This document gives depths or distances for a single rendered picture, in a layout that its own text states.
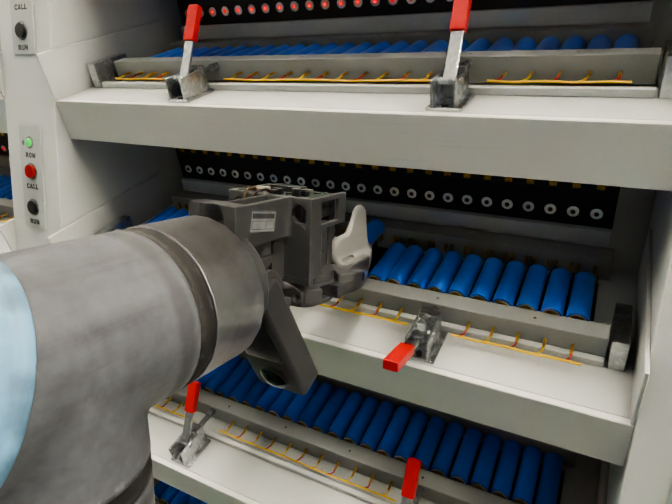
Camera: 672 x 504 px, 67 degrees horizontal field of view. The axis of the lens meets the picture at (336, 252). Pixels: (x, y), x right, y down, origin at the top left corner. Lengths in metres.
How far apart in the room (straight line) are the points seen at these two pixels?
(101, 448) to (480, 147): 0.31
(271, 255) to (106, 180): 0.41
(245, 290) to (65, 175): 0.44
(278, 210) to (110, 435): 0.18
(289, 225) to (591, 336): 0.25
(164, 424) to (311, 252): 0.41
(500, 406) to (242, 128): 0.33
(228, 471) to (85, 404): 0.43
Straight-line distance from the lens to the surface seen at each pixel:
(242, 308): 0.28
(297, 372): 0.39
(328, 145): 0.45
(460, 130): 0.40
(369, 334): 0.47
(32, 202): 0.72
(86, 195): 0.70
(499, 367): 0.44
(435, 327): 0.44
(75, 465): 0.23
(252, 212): 0.32
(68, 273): 0.23
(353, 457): 0.58
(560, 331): 0.45
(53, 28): 0.69
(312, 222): 0.35
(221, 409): 0.66
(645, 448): 0.43
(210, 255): 0.27
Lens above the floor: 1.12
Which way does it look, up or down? 13 degrees down
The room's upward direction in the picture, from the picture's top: 4 degrees clockwise
